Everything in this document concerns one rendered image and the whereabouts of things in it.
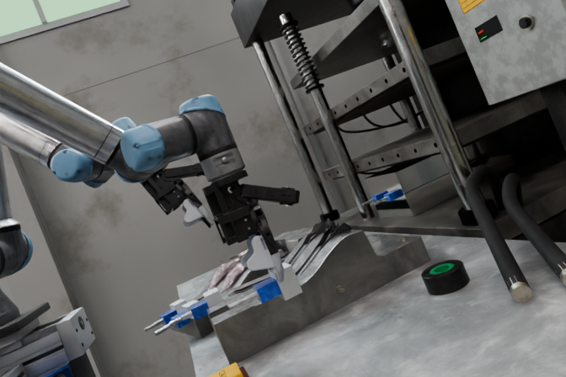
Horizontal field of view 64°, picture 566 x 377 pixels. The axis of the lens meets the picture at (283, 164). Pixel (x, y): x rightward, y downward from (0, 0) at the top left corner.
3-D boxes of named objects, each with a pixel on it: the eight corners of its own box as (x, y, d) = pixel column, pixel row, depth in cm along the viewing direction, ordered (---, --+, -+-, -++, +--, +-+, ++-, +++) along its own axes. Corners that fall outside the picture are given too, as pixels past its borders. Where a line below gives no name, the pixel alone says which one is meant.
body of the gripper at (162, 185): (168, 217, 120) (139, 183, 120) (194, 197, 123) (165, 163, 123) (168, 213, 113) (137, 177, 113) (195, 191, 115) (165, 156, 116)
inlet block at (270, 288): (237, 325, 79) (225, 297, 79) (232, 319, 84) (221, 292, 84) (302, 292, 83) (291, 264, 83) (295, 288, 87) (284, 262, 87)
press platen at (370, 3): (398, -15, 131) (392, -31, 131) (293, 90, 237) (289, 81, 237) (569, -68, 151) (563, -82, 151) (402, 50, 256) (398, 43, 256)
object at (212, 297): (174, 337, 103) (165, 315, 103) (173, 331, 108) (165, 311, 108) (227, 311, 107) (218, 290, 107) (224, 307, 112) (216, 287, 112)
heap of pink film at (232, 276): (226, 295, 126) (215, 269, 126) (203, 294, 141) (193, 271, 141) (296, 256, 140) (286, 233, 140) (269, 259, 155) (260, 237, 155)
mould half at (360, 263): (231, 367, 90) (205, 304, 90) (216, 335, 115) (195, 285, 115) (431, 260, 104) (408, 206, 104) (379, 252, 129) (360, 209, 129)
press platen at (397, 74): (423, 67, 130) (416, 51, 130) (306, 136, 235) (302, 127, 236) (600, 0, 151) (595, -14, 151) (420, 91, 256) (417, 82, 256)
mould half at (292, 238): (201, 338, 117) (185, 299, 117) (171, 330, 138) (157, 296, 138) (339, 256, 144) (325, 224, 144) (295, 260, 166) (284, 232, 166)
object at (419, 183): (413, 216, 164) (395, 172, 164) (379, 217, 190) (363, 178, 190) (516, 166, 178) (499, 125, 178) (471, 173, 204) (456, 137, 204)
